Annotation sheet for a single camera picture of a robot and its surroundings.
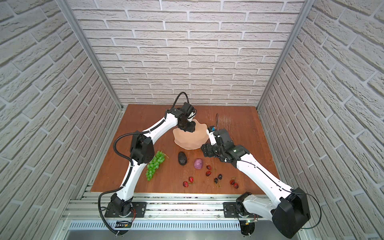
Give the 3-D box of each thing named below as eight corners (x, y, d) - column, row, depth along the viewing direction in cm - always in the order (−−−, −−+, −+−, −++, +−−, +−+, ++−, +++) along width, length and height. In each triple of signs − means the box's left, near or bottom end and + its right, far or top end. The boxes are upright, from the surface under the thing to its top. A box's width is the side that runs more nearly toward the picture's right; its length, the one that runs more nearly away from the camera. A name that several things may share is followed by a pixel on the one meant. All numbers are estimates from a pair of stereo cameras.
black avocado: (178, 165, 90) (177, 162, 86) (179, 155, 95) (178, 151, 91) (186, 165, 90) (186, 162, 86) (187, 155, 95) (187, 151, 91)
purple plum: (194, 169, 89) (194, 166, 86) (194, 161, 93) (194, 158, 89) (202, 169, 89) (202, 166, 86) (202, 161, 93) (202, 158, 89)
